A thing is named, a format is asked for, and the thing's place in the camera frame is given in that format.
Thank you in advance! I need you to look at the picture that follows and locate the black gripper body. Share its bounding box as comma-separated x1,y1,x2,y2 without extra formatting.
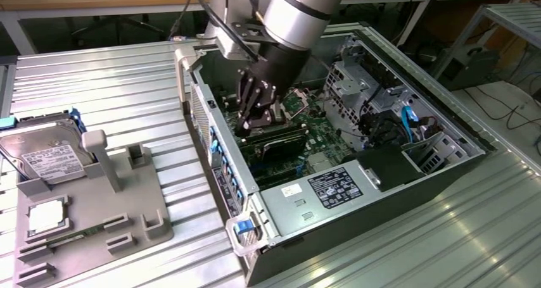
247,41,313,90

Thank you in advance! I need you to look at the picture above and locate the black graphics card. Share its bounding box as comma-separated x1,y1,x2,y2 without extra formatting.
257,132,309,163

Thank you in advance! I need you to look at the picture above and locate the metal socket cover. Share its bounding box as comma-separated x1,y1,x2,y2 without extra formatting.
283,87,314,120

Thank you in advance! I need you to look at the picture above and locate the RAM stick with black chips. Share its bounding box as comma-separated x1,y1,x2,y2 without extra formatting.
244,126,309,145

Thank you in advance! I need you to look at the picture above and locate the green motherboard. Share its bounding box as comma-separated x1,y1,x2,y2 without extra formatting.
219,85,365,191

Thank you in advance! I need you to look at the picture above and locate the silver perforated disk bay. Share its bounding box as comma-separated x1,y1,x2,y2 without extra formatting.
323,36,409,134

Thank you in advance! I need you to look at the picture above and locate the long black expansion slot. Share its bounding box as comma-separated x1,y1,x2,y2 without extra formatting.
255,173,299,188
252,166,298,180

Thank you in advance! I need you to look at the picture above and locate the silver chipset heatsink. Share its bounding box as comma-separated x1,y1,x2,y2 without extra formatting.
305,153,335,172

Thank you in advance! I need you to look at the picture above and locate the silver power supply unit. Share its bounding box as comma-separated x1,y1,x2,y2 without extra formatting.
257,159,383,238

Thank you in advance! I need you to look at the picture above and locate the black plastic air shroud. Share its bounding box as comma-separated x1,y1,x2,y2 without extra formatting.
355,143,427,193

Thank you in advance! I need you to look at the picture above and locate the black office chair base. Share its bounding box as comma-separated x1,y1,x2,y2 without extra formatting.
69,14,167,46

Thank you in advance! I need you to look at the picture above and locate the silver vented disk bay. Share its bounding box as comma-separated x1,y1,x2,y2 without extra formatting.
399,130,470,175

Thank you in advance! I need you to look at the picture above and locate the black box device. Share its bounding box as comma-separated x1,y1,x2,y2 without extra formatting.
438,46,498,92

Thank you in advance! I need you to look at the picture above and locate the open grey PC case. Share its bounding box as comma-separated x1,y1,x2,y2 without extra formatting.
174,21,498,287

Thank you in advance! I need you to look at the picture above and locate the grey parts rack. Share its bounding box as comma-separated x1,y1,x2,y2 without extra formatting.
11,129,175,288

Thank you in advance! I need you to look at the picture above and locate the hard disk with blue carrier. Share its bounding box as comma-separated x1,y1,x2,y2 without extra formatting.
0,106,98,187

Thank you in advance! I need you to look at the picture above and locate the white round table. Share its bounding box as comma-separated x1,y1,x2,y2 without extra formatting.
450,80,541,149

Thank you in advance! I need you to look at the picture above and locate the green RAM stick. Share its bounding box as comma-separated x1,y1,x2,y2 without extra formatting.
45,226,110,248

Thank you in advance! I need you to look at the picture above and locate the silver CPU chip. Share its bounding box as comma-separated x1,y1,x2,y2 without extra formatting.
27,200,69,231

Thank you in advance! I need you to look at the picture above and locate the grey slatted metal shelf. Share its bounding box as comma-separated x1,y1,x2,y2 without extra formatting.
431,1,541,80

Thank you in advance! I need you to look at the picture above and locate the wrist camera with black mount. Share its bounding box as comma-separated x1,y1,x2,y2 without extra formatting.
218,20,269,61

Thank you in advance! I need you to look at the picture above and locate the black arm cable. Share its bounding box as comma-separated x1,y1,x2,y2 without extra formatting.
167,0,192,42

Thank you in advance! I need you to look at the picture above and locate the black wire bundle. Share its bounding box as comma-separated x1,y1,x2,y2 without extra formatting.
358,110,407,149

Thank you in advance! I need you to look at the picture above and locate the blue disk data wire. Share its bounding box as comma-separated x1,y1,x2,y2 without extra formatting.
401,105,421,143

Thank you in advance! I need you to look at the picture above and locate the black disk power wire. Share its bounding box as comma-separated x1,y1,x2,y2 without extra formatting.
415,116,445,137

